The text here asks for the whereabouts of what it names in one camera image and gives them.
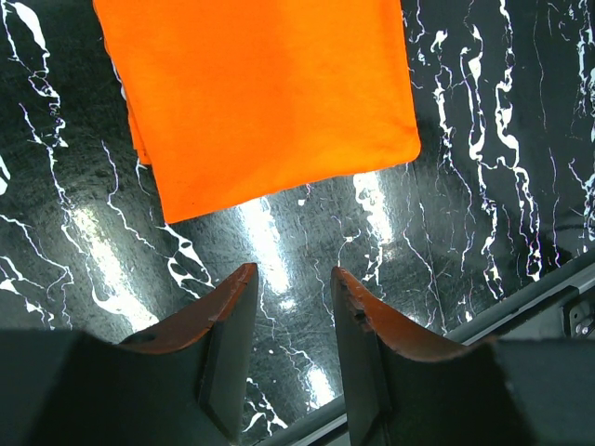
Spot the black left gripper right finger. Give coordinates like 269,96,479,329
331,268,594,445

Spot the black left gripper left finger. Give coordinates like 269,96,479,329
1,263,258,445

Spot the orange t-shirt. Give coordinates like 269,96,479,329
94,1,421,224

